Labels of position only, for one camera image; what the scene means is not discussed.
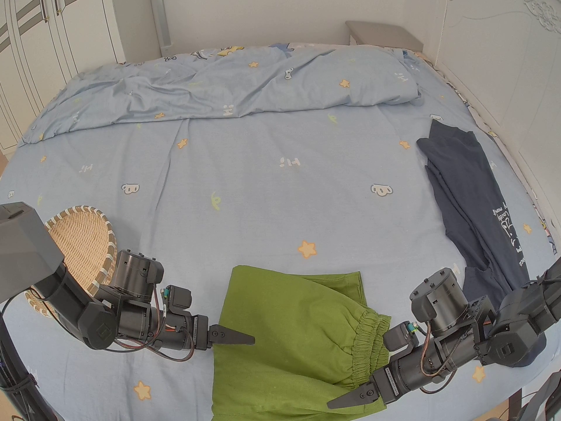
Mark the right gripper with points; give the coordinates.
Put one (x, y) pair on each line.
(412, 373)

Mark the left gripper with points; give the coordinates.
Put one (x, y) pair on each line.
(184, 333)

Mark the green shorts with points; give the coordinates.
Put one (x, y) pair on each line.
(285, 322)

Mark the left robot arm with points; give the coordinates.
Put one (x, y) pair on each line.
(26, 244)

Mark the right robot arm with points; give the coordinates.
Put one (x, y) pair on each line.
(438, 301)

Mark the bed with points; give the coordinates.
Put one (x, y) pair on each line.
(285, 182)

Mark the round woven basket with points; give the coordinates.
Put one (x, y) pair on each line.
(83, 244)

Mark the pale blue quilt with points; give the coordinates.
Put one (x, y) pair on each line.
(219, 90)

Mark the dark blue T-shirt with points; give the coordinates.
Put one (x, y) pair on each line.
(464, 169)

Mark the grey bedside table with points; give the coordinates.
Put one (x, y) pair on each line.
(381, 33)

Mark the white wardrobe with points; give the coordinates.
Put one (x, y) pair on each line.
(65, 24)

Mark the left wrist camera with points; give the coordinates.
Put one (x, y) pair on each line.
(179, 298)

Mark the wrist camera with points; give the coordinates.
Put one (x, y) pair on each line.
(399, 338)
(179, 298)

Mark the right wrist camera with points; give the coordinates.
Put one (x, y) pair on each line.
(399, 338)

